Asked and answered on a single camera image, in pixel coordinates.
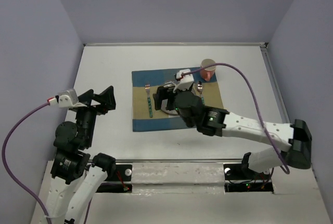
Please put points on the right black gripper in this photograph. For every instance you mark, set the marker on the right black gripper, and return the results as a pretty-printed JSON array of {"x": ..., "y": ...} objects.
[{"x": 176, "y": 92}]

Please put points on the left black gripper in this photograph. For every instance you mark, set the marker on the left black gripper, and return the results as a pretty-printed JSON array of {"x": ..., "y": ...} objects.
[{"x": 107, "y": 97}]

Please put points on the spoon with green handle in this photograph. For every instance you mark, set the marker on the spoon with green handle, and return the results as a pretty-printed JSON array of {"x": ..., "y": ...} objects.
[{"x": 200, "y": 91}]

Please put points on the grey patterned plate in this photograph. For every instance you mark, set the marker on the grey patterned plate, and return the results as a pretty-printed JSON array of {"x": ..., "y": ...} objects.
[{"x": 169, "y": 112}]

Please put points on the pink cup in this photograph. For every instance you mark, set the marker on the pink cup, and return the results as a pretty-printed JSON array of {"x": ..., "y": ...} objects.
[{"x": 208, "y": 69}]

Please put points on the blue beige placemat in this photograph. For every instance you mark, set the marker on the blue beige placemat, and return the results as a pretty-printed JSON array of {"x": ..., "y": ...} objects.
[{"x": 162, "y": 121}]

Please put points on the fork with green handle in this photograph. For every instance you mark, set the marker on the fork with green handle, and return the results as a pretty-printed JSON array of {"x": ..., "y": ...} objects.
[{"x": 147, "y": 89}]

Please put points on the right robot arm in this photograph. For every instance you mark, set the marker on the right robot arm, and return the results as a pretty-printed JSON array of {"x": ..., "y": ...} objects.
[{"x": 290, "y": 144}]

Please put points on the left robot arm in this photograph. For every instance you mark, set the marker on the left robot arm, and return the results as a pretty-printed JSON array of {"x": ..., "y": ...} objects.
[{"x": 75, "y": 175}]

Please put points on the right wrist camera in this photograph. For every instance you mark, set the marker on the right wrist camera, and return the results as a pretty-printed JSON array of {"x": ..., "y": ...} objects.
[{"x": 184, "y": 80}]

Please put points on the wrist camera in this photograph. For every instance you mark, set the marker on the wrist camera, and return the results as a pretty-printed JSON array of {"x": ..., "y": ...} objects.
[
  {"x": 65, "y": 99},
  {"x": 184, "y": 80}
]

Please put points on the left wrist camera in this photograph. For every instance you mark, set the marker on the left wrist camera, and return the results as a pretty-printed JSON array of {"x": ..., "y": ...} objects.
[{"x": 65, "y": 99}]

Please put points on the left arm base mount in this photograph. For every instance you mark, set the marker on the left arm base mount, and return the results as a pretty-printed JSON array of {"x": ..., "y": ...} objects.
[{"x": 119, "y": 182}]

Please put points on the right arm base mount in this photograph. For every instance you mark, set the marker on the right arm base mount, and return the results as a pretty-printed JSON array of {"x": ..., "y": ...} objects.
[{"x": 239, "y": 178}]

